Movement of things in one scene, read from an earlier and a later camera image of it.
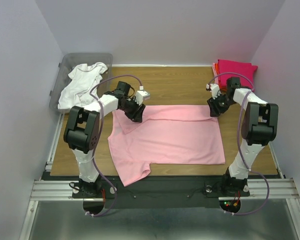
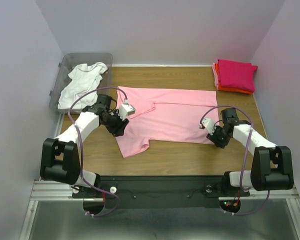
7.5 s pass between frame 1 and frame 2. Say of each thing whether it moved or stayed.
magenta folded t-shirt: stayed
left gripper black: moved
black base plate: stayed
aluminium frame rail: stayed
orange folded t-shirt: stayed
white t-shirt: stayed
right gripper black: moved
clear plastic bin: stayed
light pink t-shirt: moved
